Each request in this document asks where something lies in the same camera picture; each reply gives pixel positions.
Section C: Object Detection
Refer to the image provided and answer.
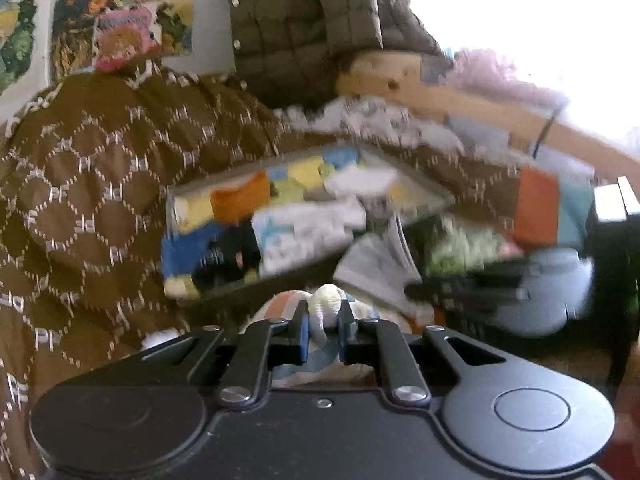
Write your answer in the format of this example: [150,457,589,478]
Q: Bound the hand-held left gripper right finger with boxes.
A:
[337,302,506,406]

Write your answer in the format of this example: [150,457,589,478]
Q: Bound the colourful striped bedsheet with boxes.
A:
[240,165,640,480]

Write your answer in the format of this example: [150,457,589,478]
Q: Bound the brown patterned duvet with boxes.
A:
[0,60,526,480]

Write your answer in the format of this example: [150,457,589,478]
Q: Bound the black cable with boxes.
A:
[532,110,561,158]

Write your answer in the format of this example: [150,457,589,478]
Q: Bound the pink folded blanket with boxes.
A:
[445,47,571,111]

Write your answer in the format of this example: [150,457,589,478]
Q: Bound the orange sock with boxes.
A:
[210,172,273,223]

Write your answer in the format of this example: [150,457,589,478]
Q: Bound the large cartoon wall poster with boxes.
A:
[50,0,193,78]

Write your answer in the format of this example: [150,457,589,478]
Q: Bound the grey storage box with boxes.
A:
[162,141,457,302]

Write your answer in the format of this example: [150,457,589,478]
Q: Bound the black printed cloth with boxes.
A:
[192,222,263,291]

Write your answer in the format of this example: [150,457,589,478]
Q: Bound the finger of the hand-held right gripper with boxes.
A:
[437,307,503,342]
[404,259,533,313]

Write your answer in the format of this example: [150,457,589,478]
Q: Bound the grey floral pillow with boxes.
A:
[272,95,466,153]

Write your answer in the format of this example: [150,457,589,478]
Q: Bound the cream ribbed sock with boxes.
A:
[305,284,358,348]

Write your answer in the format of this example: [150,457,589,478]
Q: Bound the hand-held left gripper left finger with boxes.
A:
[141,302,311,408]

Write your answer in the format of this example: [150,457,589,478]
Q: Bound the blue and yellow cloth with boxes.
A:
[162,230,221,301]

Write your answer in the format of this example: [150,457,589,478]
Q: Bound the pink cartoon wall poster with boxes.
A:
[92,5,161,73]

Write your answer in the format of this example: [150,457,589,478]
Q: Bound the small white cloth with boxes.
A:
[140,327,181,351]

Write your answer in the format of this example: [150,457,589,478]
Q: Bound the grey and white sock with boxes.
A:
[332,215,436,321]

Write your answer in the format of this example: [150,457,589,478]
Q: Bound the olive quilted jacket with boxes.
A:
[220,0,453,108]

